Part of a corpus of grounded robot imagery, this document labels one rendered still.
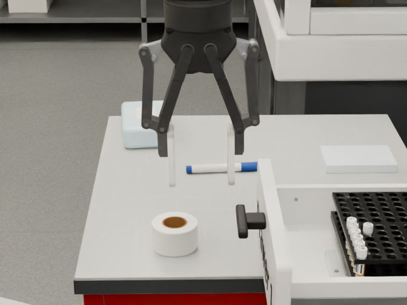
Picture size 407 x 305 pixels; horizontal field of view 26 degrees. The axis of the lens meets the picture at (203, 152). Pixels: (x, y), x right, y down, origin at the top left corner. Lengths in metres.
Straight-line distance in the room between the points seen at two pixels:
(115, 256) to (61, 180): 1.99
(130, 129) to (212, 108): 2.30
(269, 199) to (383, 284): 0.19
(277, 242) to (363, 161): 0.60
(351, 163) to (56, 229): 1.57
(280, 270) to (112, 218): 0.50
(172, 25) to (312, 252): 0.39
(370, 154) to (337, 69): 0.33
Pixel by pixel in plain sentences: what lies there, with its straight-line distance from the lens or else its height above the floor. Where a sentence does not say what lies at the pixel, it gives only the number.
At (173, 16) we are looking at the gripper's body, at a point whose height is 1.19.
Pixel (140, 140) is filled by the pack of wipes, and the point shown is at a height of 0.78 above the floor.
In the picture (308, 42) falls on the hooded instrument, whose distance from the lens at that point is 1.88.
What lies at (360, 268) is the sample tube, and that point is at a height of 0.89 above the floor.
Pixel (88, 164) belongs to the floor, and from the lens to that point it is 3.43.
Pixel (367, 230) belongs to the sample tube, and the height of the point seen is 0.91.
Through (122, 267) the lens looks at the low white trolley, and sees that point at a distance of 1.30.
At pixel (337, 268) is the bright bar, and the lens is 1.14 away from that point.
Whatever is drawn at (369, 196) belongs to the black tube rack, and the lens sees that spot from 1.21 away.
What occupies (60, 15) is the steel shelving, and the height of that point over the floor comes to 0.15.
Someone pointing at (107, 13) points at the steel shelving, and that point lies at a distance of 4.90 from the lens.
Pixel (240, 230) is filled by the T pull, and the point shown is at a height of 0.91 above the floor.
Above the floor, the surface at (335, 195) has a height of 0.90.
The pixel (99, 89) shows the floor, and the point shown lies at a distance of 4.19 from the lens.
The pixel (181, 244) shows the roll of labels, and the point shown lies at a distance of 1.31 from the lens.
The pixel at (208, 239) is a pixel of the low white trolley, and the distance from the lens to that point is 1.37.
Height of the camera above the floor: 1.44
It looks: 24 degrees down
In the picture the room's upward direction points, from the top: straight up
